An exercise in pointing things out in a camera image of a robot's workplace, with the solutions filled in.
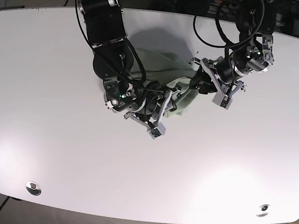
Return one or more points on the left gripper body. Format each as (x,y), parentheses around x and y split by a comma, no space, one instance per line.
(256,55)

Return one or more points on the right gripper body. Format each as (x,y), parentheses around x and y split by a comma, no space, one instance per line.
(143,105)

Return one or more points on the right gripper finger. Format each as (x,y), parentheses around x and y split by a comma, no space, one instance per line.
(157,131)
(170,105)

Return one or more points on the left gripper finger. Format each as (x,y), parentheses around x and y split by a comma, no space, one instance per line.
(202,82)
(222,99)

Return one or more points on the sage green polo shirt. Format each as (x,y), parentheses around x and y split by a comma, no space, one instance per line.
(170,70)

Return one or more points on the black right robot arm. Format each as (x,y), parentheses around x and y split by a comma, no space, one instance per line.
(117,63)

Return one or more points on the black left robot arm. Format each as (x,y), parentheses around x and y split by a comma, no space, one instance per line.
(255,21)

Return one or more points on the right silver table grommet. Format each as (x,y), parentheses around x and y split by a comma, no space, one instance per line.
(262,210)

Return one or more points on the silver table grommet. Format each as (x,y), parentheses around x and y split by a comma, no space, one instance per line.
(262,210)
(33,188)

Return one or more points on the left silver table grommet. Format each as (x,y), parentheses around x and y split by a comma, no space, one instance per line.
(33,188)

